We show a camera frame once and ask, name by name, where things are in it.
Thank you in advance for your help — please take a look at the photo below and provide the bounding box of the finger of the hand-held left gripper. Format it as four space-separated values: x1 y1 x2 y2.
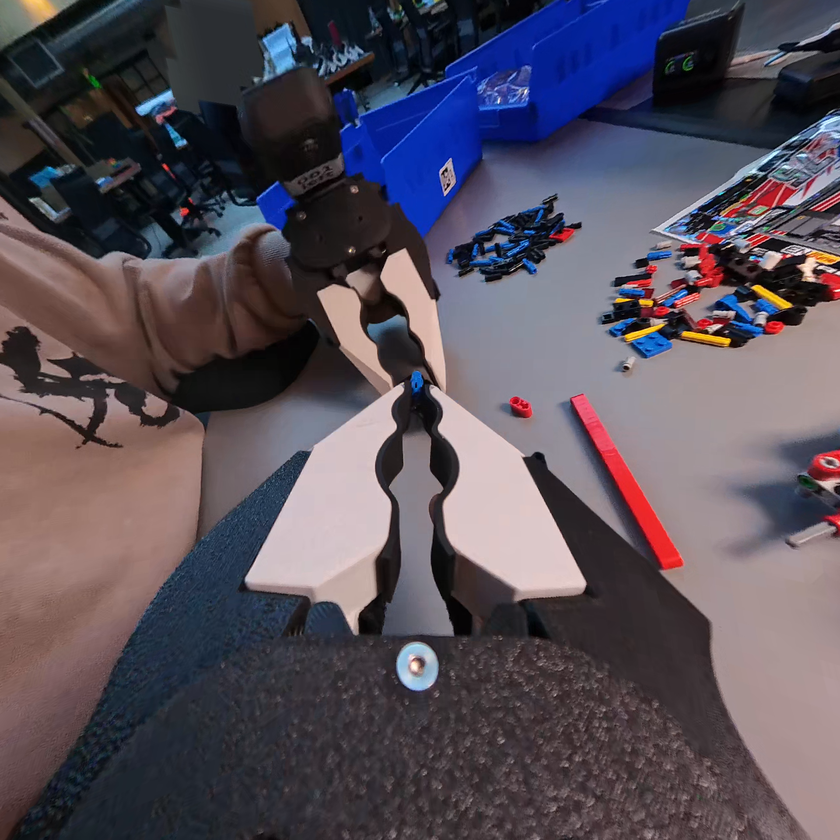
381 247 448 392
317 266 401 396

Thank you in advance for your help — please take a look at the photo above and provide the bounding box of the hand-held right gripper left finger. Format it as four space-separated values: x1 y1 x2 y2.
243 382 406 626

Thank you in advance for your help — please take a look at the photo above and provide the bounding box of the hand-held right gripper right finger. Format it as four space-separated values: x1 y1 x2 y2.
423 384 588 624

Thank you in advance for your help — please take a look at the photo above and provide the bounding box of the labelled blue storage bin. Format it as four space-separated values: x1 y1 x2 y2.
256 75 483 237

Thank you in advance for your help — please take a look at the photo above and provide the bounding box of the pile of blue black pins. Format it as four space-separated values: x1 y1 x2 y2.
446 193 584 283

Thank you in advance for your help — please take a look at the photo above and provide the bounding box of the long red toy beam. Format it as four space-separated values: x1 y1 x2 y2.
570 394 685 571

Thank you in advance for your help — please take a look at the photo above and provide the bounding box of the pile of mixed toy bricks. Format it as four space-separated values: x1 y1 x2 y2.
600 236 840 358

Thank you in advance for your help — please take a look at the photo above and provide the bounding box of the partly built toy car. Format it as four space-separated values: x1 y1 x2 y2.
786 449 840 549

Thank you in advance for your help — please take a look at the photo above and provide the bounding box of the person's left forearm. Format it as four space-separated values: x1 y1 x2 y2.
0 223 309 395

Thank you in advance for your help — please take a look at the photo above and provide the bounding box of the black round pad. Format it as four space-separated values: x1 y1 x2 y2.
171 322 321 413

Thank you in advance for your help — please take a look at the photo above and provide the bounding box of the row of black office chairs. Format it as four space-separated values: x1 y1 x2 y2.
85 98 263 258

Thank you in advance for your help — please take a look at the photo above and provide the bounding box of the cluttered background workbench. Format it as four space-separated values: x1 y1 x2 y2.
252 23 376 89

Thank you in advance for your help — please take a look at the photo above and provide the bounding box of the shiny clear plastic bag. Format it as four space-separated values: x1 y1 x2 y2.
476 66 532 109

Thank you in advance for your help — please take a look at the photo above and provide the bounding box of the background wooden desk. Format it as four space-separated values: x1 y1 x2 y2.
29 157 142 217

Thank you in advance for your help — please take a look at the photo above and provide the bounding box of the person's beige clothing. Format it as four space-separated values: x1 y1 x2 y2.
0 308 206 815

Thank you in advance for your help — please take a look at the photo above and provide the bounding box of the holographic sticker sheet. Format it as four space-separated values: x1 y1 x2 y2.
651 112 840 260

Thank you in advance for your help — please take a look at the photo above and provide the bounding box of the black power bank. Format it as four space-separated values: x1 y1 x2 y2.
653 0 746 106

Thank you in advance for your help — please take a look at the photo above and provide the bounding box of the small black power adapter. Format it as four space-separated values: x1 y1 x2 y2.
773 60 840 111

